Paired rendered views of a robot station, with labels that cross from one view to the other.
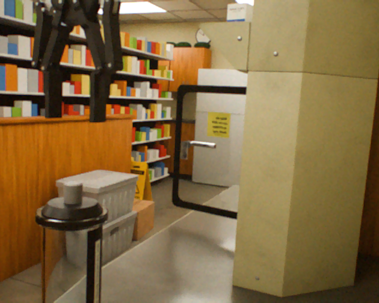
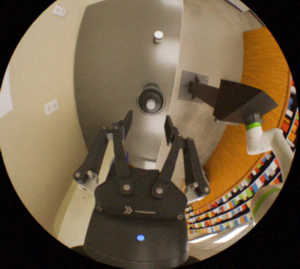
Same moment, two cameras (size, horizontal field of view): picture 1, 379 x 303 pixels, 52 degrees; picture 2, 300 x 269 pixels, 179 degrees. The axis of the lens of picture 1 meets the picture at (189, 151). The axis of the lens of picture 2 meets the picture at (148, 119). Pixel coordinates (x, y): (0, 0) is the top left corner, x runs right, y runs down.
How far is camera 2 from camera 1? 0.56 m
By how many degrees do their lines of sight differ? 58
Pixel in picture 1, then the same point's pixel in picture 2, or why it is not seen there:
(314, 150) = not seen: hidden behind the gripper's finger
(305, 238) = not seen: hidden behind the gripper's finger
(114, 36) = (93, 148)
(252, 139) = (102, 170)
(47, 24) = (189, 174)
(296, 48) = (76, 196)
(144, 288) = (145, 124)
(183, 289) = (134, 127)
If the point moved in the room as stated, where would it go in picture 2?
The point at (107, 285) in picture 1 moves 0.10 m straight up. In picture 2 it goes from (158, 122) to (158, 130)
